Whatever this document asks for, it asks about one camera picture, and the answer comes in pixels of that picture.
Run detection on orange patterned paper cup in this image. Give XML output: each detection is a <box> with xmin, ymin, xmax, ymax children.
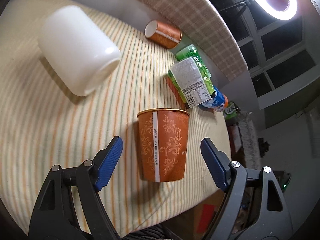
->
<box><xmin>137</xmin><ymin>108</ymin><xmax>190</xmax><ymax>183</ymax></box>

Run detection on white plastic cup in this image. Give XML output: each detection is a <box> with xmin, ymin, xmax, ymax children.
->
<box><xmin>38</xmin><ymin>5</ymin><xmax>121</xmax><ymax>96</ymax></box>

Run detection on white lace cloth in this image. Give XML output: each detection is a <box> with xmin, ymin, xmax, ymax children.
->
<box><xmin>238</xmin><ymin>112</ymin><xmax>261</xmax><ymax>170</ymax></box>

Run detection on striped yellow table cloth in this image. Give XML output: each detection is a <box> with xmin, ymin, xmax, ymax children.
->
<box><xmin>1</xmin><ymin>0</ymin><xmax>231</xmax><ymax>236</ymax></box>

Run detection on green white paper bag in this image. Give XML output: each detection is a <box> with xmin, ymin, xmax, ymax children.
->
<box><xmin>223</xmin><ymin>101</ymin><xmax>241</xmax><ymax>120</ymax></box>

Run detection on blue orange drink bottle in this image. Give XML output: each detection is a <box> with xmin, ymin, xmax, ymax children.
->
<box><xmin>200</xmin><ymin>86</ymin><xmax>228</xmax><ymax>112</ymax></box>

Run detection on green label plastic bottle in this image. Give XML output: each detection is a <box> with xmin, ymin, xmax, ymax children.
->
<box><xmin>167</xmin><ymin>57</ymin><xmax>215</xmax><ymax>109</ymax></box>

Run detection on black tripod stand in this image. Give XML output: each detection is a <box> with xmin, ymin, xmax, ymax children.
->
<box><xmin>219</xmin><ymin>0</ymin><xmax>254</xmax><ymax>12</ymax></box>

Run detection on plaid beige sill cloth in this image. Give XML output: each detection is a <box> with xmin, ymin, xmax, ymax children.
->
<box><xmin>138</xmin><ymin>0</ymin><xmax>247</xmax><ymax>81</ymax></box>

